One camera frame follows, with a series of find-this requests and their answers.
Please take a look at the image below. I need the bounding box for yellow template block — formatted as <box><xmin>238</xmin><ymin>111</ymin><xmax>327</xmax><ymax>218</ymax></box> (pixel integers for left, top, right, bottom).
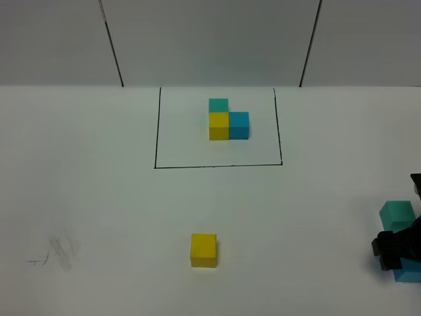
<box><xmin>209</xmin><ymin>112</ymin><xmax>230</xmax><ymax>140</ymax></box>

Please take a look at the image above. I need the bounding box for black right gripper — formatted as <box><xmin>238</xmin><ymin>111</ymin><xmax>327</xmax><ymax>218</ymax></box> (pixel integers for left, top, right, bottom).
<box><xmin>372</xmin><ymin>217</ymin><xmax>420</xmax><ymax>271</ymax></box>

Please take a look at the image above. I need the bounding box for green template block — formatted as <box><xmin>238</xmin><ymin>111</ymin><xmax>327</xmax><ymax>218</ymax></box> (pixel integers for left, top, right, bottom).
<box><xmin>209</xmin><ymin>98</ymin><xmax>229</xmax><ymax>113</ymax></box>

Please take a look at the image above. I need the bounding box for blue template block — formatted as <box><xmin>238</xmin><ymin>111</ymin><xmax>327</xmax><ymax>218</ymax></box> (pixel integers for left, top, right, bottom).
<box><xmin>229</xmin><ymin>112</ymin><xmax>250</xmax><ymax>140</ymax></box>

